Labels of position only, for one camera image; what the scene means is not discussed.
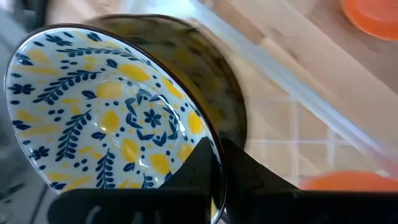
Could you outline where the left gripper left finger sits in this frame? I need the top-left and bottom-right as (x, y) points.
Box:
(48, 136), (219, 224)

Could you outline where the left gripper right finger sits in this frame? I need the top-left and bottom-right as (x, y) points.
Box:
(222, 138), (398, 224)

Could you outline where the orange plastic bowl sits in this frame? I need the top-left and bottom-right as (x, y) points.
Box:
(340, 0), (398, 41)
(300, 170), (398, 192)

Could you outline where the blue yellow patterned ceramic bowl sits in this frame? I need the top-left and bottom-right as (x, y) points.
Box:
(3, 24), (227, 224)
(83, 14), (248, 150)

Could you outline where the white lattice shelf rack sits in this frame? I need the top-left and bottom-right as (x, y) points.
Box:
(186, 0), (398, 190)

